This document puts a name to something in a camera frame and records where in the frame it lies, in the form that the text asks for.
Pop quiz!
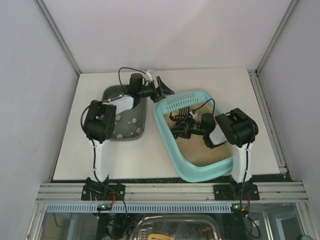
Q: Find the grey plastic bin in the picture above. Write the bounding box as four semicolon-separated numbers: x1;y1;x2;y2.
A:
102;85;147;142

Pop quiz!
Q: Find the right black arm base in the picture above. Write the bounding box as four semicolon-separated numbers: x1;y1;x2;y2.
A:
213;179;260;201

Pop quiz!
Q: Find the metal wire basket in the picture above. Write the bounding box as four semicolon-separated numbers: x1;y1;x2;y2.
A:
123;213;222;240

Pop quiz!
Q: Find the perforated cable tray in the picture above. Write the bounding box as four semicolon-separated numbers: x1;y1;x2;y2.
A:
46;202;232;214

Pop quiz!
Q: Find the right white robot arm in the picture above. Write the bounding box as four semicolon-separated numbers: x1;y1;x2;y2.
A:
169;108;259;185

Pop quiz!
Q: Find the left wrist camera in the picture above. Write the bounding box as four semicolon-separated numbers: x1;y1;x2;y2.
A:
145;69;155;82

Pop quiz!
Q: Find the black litter scoop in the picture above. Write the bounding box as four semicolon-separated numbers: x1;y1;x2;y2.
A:
169;106;190;124

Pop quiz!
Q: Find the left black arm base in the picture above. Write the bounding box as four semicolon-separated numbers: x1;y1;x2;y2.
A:
81;177;126;201

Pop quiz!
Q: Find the aluminium mounting rail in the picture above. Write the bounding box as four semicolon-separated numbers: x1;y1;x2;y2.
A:
36;182;309;203

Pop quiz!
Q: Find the teal litter box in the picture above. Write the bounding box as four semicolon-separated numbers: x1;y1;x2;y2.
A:
153;90;233;183

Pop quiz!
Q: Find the black camera cable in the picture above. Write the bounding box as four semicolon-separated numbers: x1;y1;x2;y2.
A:
192;97;217;116
117;66;148;95

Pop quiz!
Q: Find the left black camera cable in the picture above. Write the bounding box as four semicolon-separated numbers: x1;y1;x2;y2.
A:
117;66;148;95

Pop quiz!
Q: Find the right black camera cable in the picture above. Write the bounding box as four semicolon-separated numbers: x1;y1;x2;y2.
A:
192;97;217;116

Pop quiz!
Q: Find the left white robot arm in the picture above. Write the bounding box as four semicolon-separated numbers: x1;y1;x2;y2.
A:
80;73;175;183

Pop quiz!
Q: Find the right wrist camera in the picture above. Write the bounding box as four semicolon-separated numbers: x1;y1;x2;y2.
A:
189;110;198;121

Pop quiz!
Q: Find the yellow plastic object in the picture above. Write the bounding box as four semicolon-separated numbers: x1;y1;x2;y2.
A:
148;233;173;240

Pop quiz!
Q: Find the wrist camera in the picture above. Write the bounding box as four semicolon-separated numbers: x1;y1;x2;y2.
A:
189;110;198;121
145;69;155;82

